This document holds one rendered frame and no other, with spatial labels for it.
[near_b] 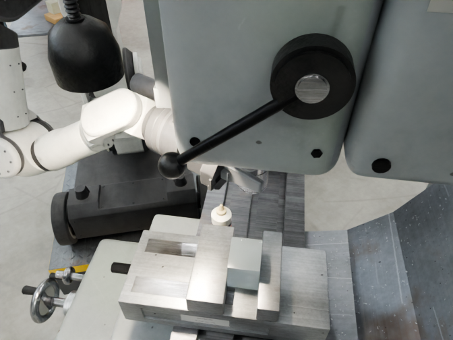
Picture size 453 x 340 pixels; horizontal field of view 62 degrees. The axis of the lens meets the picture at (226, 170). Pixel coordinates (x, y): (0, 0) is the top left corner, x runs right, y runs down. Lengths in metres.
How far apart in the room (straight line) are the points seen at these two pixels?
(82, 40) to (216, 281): 0.41
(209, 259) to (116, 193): 0.84
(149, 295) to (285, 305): 0.23
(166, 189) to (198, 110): 1.02
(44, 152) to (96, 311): 0.43
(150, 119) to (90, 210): 0.85
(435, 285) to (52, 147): 0.71
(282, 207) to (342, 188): 1.44
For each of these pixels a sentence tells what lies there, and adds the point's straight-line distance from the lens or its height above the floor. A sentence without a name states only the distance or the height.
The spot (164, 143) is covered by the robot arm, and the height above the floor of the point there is 1.25.
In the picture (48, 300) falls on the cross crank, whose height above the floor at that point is 0.67.
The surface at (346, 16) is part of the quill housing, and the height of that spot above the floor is 1.50.
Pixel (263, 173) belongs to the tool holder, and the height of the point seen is 1.24.
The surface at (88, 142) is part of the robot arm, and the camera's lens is 0.69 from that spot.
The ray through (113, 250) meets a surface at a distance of 1.08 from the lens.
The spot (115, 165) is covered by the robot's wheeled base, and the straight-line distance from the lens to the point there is 1.59.
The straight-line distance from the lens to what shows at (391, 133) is 0.38.
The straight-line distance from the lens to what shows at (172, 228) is 0.94.
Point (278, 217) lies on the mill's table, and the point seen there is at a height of 0.95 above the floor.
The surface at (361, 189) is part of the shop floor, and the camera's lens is 2.34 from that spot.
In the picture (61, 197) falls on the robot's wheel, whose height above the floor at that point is 0.60.
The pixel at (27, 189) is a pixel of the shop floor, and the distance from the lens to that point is 2.50.
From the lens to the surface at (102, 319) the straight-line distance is 0.99.
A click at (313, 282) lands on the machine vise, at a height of 1.03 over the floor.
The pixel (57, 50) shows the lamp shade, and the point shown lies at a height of 1.45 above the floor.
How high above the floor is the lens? 1.62
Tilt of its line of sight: 44 degrees down
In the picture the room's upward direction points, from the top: straight up
